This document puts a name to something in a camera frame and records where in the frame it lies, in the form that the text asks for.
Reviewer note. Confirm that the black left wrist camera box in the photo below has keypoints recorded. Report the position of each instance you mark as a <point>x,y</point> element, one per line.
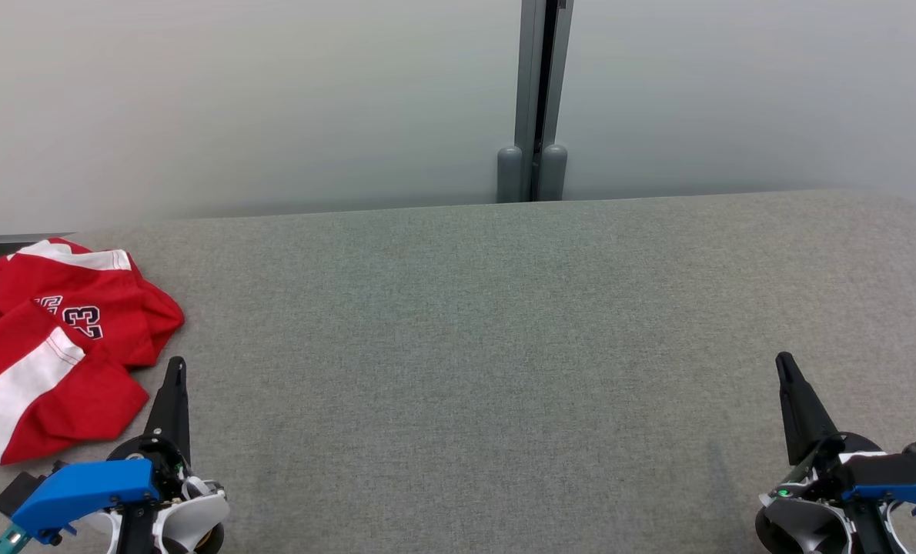
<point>18,492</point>

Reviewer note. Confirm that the grey metal frame piece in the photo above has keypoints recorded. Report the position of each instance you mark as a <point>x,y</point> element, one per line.
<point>19,238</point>

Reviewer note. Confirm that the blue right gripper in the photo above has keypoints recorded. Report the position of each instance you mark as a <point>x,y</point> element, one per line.
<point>889,473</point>

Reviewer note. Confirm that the grey metal partition post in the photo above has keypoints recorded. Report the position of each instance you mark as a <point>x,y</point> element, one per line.
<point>526,77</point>

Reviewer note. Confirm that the grey cylindrical post foot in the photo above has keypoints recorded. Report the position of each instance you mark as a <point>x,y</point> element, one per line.
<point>555,173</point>
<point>509,173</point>

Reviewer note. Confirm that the red basketball shorts white stripes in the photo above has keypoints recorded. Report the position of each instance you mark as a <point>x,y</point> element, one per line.
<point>111,323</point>

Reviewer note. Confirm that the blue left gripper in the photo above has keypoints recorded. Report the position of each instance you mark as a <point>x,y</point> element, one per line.
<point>81,488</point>

